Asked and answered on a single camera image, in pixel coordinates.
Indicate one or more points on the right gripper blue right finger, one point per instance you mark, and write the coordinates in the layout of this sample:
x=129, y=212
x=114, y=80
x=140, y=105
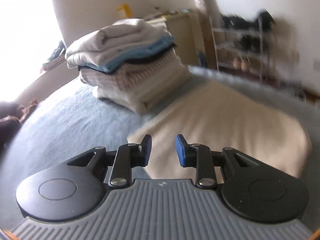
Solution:
x=199, y=157

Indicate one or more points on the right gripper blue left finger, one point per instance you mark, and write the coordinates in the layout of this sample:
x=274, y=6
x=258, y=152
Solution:
x=127, y=157

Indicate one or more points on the beige trousers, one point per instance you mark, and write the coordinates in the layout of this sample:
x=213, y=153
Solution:
x=217, y=116

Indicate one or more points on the grey bed blanket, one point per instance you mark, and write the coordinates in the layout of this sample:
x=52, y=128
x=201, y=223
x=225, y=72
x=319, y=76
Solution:
x=71, y=121

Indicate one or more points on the pink checked folded garment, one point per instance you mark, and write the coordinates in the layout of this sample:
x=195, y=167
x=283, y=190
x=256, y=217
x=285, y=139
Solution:
x=132, y=72

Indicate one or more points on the blue folded garment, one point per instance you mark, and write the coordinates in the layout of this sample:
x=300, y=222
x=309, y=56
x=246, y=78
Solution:
x=135, y=55

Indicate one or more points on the white folded top garment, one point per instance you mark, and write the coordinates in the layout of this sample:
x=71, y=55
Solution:
x=105, y=44

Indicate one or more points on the metal shoe rack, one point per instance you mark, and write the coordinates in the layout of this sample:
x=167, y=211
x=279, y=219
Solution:
x=244, y=46

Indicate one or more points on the wooden side shelf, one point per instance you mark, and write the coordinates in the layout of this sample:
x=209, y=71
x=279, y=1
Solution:
x=185, y=28

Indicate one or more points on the seated person in maroon jacket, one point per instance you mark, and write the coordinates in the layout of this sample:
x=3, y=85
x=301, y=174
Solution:
x=13, y=116

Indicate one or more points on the shoes on white box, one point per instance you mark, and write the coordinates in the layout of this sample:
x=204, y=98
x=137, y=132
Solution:
x=55, y=58

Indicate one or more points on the yellow box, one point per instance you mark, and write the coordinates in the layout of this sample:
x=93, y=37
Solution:
x=124, y=11

